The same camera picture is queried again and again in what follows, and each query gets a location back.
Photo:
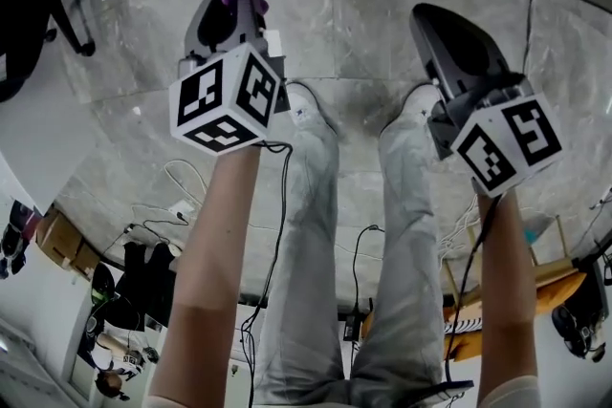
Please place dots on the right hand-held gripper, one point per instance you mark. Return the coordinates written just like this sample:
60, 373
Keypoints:
516, 143

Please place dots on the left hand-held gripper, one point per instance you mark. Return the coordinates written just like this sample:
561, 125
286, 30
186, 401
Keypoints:
215, 110

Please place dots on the person's left forearm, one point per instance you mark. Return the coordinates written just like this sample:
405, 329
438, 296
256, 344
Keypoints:
210, 263

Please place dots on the person's right forearm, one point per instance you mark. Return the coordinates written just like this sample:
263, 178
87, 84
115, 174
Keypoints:
507, 301

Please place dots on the person's right white shoe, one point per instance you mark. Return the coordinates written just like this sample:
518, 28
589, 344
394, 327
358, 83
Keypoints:
416, 102

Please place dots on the person's white shoe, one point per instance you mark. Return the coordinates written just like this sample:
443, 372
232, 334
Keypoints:
416, 102
306, 102

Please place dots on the person's left white shoe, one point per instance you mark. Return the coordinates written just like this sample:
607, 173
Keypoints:
306, 102

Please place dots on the person's right leg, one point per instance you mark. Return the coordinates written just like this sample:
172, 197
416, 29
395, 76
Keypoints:
406, 229

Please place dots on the person's leg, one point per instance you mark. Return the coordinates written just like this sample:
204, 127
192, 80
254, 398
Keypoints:
406, 229
306, 253

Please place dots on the white power strip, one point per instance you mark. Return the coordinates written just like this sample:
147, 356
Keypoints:
181, 208

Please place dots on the teal small object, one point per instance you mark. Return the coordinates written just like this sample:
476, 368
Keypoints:
531, 235

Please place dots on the black office chair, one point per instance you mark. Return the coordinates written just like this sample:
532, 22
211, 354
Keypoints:
24, 14

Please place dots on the white bathtub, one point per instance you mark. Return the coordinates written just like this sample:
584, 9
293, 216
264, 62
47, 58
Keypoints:
43, 143

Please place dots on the person's left leg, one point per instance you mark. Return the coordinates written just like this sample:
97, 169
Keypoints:
306, 253

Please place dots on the cardboard box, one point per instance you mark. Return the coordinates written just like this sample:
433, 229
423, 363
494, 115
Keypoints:
86, 260
59, 236

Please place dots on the person's white shirt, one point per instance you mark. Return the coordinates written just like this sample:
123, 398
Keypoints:
507, 394

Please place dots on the black camera equipment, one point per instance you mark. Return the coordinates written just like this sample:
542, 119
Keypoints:
574, 325

